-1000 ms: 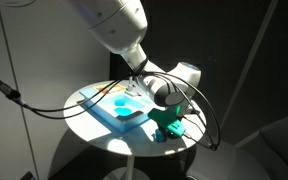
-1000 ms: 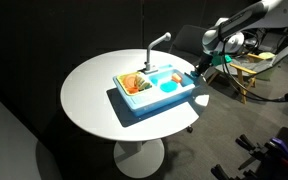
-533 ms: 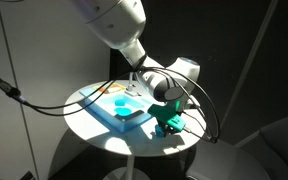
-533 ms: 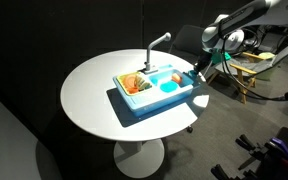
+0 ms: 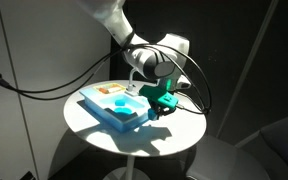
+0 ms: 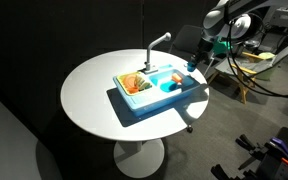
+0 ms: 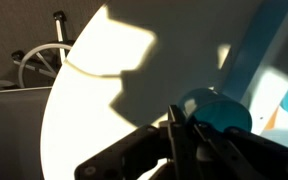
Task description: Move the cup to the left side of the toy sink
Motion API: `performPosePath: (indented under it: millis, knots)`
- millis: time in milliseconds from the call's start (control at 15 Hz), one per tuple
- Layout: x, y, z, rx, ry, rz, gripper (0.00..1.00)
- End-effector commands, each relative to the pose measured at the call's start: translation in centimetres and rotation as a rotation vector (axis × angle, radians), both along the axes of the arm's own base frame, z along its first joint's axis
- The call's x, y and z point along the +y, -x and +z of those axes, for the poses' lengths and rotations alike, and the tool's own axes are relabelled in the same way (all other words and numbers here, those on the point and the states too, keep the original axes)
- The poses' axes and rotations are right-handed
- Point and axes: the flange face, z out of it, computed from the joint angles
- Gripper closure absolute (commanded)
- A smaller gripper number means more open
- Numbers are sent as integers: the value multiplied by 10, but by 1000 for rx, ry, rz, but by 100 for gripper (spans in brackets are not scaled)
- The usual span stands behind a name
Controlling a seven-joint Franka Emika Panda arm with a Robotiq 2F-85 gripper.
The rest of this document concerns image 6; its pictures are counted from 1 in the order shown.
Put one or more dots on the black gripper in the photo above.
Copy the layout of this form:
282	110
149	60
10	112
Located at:
204	48

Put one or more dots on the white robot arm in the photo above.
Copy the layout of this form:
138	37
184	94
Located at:
214	16

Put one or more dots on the blue toy plate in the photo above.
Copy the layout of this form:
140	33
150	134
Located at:
168	87

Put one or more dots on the small blue toy tumbler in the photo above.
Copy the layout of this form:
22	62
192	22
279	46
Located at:
156	79

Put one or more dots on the gray toy faucet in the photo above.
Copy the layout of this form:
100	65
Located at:
149	53

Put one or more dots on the light blue toy sink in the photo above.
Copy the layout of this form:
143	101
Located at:
150	101

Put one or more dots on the orange toy mug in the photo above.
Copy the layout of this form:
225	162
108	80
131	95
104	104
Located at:
133	90

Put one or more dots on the orange toy plate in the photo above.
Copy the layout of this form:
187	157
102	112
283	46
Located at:
129	81

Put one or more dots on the yellow toy dish rack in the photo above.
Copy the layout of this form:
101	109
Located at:
122	81

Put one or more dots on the gray upholstered chair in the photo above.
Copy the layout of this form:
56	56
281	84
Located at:
185	38

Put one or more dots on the wooden folding chair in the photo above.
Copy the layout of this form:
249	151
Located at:
242	71

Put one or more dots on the black caster wheel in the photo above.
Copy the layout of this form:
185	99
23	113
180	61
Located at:
190	129

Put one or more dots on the light green bin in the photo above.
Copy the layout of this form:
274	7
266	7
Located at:
266	66

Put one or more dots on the gray equipment box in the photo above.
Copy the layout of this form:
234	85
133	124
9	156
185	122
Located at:
285	16

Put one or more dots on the black tool pile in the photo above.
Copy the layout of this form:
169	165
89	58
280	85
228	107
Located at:
250	150

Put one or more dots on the purple orange clamp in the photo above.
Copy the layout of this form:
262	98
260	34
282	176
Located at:
284	151

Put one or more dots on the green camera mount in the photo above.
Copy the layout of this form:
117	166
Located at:
222	46

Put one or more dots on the white table pedestal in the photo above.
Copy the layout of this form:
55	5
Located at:
139	160

